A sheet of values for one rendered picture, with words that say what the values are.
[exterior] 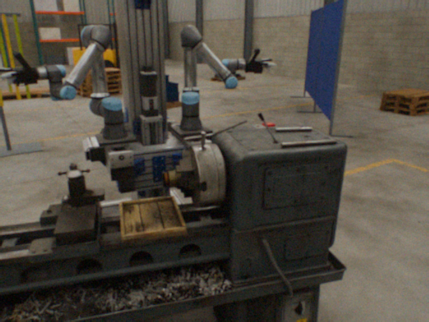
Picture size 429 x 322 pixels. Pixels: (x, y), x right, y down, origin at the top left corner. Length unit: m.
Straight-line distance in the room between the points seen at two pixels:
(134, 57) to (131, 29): 0.17
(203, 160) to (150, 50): 0.96
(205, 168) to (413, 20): 11.39
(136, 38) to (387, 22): 11.32
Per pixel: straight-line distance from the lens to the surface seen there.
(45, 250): 1.69
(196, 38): 2.25
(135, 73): 2.34
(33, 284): 1.84
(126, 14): 2.33
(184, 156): 1.78
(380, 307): 2.84
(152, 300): 1.81
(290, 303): 2.07
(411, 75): 12.59
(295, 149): 1.69
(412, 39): 12.62
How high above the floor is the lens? 1.76
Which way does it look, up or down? 20 degrees down
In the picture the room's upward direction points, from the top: straight up
